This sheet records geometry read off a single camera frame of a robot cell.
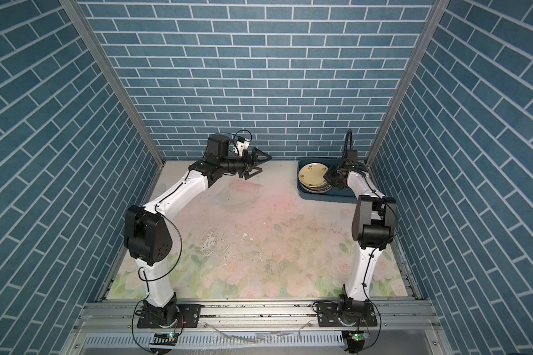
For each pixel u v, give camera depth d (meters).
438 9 0.71
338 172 0.77
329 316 0.73
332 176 0.91
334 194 1.00
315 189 1.05
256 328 0.73
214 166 0.68
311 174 1.07
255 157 0.75
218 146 0.67
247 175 0.83
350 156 0.82
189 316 0.74
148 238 0.49
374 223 0.55
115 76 0.87
